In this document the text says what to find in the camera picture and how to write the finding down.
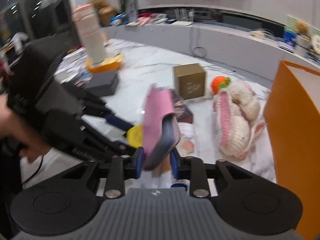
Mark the pink wallet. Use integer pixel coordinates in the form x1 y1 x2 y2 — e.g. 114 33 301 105
143 84 181 171

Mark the person's left hand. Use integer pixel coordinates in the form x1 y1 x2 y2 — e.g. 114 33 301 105
1 95 51 163

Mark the white Vaseline lotion bottle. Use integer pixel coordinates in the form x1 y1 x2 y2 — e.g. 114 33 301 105
176 122 196 157

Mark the yellow round object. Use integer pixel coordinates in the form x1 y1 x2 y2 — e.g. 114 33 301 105
126 124 143 148

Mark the dark grey flat box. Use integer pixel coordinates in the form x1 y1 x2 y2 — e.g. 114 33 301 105
84 70 119 97

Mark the dark patterned card box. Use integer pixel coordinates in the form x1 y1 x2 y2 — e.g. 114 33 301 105
170 88 194 124

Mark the crochet bunny plush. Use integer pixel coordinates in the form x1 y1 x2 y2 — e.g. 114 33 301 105
213 81 266 159

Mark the gold cube box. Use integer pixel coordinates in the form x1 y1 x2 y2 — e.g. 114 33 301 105
173 63 207 100

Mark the crochet orange fruit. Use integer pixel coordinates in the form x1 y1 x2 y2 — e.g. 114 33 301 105
210 76 231 95

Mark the pink white tumbler bottle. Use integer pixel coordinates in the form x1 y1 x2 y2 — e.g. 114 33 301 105
72 3 107 64

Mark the orange storage box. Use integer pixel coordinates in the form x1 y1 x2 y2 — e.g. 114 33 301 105
264 60 320 239

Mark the white TV console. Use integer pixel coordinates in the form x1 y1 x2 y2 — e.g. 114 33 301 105
104 24 319 80

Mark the teddy bear in pot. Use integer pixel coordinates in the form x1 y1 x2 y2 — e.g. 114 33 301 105
295 21 310 57

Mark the black power cable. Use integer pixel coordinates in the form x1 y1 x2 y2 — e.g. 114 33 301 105
188 24 208 59

